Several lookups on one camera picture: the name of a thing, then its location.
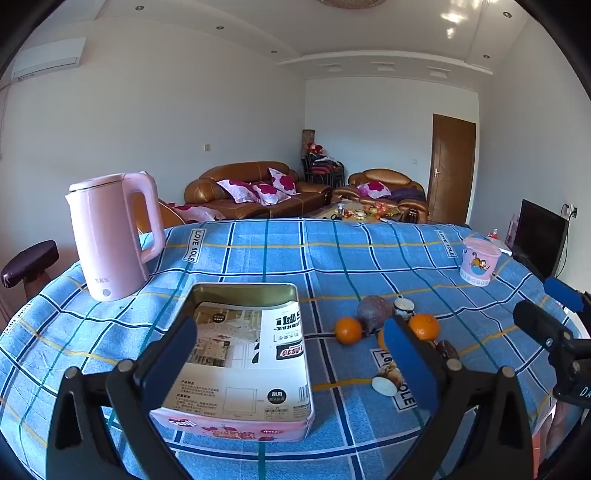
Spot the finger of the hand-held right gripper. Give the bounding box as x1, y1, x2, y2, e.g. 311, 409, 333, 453
512, 300, 578, 354
544, 277, 591, 324

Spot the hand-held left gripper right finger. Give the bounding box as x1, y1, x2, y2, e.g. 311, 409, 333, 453
383, 316, 535, 480

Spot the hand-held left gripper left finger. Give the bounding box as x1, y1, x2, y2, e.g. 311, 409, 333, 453
46, 318, 198, 480

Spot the large whole purple passion fruit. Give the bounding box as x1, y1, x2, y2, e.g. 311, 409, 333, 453
356, 296, 393, 340

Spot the pink metal tin box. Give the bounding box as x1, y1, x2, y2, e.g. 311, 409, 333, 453
148, 282, 317, 445

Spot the black television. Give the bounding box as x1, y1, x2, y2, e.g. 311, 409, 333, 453
512, 199, 568, 278

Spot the printed paper leaflet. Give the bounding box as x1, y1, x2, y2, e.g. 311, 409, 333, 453
161, 301, 311, 422

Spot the pink cartoon cup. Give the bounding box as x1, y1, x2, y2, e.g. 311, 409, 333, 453
459, 237, 502, 287

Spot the pink electric kettle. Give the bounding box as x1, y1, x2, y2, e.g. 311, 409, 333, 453
65, 172, 165, 303

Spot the brown leather chair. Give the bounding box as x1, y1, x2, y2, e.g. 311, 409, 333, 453
136, 199, 190, 234

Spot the blue plaid tablecloth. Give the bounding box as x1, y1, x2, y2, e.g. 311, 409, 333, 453
0, 220, 585, 480

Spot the floral cloth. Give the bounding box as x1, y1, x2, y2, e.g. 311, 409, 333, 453
168, 202, 222, 223

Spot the cluttered coffee table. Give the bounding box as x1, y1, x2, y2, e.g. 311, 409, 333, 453
309, 200, 416, 224

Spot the brown wooden door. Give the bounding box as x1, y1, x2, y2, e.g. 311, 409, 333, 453
427, 114, 476, 224

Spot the dark padded stool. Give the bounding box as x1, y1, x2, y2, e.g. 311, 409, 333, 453
0, 240, 60, 301

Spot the purple cloth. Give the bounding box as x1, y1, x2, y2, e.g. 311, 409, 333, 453
390, 186, 426, 202

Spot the brown leather armchair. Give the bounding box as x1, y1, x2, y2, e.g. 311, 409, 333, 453
332, 168, 430, 224

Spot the long brown leather sofa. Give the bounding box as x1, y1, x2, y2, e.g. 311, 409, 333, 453
185, 161, 333, 220

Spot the stack of dark chairs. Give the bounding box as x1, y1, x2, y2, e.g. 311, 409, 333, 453
301, 152, 346, 188

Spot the white air conditioner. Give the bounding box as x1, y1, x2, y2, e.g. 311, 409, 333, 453
11, 38, 88, 81

